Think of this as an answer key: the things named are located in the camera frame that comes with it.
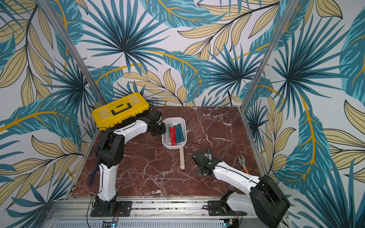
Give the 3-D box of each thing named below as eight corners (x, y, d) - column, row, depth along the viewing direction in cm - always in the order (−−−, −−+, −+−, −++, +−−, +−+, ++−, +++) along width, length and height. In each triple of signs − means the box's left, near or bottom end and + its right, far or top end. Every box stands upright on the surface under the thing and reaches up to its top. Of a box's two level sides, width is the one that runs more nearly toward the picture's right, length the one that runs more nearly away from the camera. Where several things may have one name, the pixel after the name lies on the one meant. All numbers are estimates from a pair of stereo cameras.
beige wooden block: (180, 169, 88) (180, 168, 86) (179, 149, 97) (179, 147, 95) (184, 169, 88) (184, 168, 86) (183, 149, 97) (183, 147, 95)
